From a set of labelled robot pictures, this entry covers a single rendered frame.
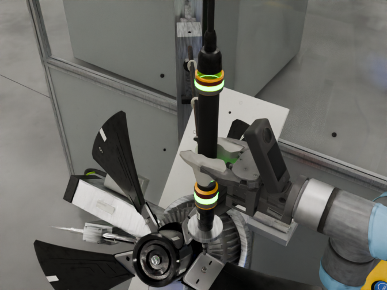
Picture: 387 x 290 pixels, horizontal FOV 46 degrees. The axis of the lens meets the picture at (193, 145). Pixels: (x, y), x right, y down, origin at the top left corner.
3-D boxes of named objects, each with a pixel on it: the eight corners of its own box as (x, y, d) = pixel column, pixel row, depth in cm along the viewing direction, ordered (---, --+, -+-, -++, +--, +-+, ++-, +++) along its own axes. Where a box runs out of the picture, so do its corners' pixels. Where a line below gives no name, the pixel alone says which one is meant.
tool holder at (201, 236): (186, 209, 95) (185, 175, 89) (219, 207, 96) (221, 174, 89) (188, 244, 89) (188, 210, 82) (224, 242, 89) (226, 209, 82)
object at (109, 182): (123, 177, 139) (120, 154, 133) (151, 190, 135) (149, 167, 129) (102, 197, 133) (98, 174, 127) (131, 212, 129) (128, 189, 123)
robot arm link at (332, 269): (381, 269, 80) (399, 231, 73) (346, 310, 75) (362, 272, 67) (342, 243, 85) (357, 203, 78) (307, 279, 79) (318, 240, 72)
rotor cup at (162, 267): (154, 218, 114) (126, 224, 102) (208, 224, 108) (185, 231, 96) (151, 277, 113) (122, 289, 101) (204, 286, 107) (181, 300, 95)
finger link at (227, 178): (197, 178, 74) (249, 193, 72) (197, 171, 73) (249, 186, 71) (207, 160, 77) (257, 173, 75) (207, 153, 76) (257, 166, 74)
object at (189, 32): (177, 44, 139) (176, 18, 134) (199, 43, 139) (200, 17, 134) (178, 61, 131) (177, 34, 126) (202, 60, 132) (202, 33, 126)
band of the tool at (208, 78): (194, 81, 71) (194, 65, 69) (221, 81, 71) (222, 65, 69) (196, 98, 68) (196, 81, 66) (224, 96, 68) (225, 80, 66)
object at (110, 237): (160, 250, 116) (52, 229, 130) (160, 241, 116) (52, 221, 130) (155, 251, 114) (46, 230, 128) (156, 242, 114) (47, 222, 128)
